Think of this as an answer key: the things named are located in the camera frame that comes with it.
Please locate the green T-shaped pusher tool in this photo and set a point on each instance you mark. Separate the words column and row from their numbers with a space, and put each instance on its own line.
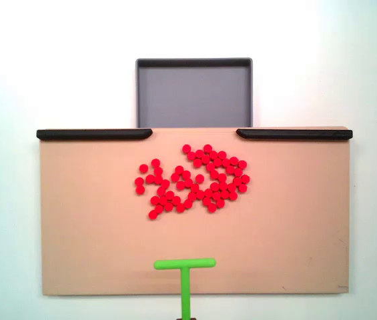
column 185, row 286

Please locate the grey container tray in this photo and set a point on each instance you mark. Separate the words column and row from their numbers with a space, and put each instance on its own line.
column 193, row 96

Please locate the beige board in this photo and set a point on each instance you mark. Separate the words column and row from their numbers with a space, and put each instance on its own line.
column 108, row 250

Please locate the black rail strip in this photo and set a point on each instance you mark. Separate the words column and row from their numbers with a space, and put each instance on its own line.
column 91, row 134
column 295, row 134

